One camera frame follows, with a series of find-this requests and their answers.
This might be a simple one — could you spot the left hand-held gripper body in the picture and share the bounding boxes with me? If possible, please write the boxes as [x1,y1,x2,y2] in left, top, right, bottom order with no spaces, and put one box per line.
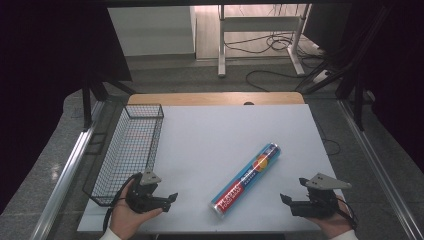
[125,170,168,215]

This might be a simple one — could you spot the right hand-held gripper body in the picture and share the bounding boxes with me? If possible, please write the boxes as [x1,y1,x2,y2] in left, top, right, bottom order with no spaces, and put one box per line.
[289,172,353,220]

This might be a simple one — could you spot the person's right hand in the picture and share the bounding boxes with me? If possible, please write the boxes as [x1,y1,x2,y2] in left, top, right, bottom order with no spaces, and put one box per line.
[305,196,355,240]

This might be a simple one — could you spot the person's left hand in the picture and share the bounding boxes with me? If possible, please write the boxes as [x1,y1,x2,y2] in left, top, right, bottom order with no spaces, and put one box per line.
[108,184,164,240]

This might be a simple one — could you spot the person's right white sleeve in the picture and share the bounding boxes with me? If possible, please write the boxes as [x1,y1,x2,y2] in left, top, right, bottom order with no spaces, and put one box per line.
[329,229,360,240]

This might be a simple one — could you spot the person's white sleeve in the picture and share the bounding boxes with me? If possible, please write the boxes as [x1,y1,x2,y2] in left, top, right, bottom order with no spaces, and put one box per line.
[329,229,360,240]
[98,227,123,240]

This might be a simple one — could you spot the blue and red wrap roll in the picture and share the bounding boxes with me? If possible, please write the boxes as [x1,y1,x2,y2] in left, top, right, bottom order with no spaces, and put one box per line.
[209,142,282,219]

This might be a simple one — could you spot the person's left white sleeve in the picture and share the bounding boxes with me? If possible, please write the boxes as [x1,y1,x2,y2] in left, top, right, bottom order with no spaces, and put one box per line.
[98,227,123,240]

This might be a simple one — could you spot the white table sheet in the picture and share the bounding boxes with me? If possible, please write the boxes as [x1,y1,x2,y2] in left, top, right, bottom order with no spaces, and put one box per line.
[77,103,345,233]

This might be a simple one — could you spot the black metal stand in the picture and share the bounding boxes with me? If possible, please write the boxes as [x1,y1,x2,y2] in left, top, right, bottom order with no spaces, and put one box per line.
[334,6,396,132]
[81,74,138,132]

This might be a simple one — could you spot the white power strip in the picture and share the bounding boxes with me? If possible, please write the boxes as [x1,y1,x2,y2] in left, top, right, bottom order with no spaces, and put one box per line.
[312,69,332,84]

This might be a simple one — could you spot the white cabinet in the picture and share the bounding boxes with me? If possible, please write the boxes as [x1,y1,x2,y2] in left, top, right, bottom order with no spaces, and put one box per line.
[107,5,198,58]

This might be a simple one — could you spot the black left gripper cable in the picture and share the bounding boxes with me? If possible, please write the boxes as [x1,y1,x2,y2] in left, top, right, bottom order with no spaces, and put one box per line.
[102,171,143,233]

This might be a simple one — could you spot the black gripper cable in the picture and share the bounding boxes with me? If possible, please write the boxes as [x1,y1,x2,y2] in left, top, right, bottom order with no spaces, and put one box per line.
[102,171,143,233]
[335,195,359,232]

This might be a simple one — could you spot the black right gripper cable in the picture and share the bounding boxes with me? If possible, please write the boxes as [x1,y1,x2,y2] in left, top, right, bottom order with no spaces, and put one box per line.
[335,195,359,232]

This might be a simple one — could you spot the black wire basket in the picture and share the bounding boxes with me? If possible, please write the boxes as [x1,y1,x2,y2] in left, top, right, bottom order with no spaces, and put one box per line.
[82,103,165,207]

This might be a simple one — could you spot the thin black floor cable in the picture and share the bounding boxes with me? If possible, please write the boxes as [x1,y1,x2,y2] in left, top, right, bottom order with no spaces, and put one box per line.
[314,119,342,157]

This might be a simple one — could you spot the aluminium rail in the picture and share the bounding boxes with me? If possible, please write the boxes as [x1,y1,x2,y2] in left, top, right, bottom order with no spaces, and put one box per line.
[29,100,105,240]
[337,99,424,240]

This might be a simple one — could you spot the black floor cables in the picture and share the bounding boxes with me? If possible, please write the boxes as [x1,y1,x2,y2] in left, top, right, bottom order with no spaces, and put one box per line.
[223,31,326,60]

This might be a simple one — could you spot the white metal desk frame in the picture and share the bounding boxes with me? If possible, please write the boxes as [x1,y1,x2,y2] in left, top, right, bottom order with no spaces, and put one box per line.
[217,3,313,79]

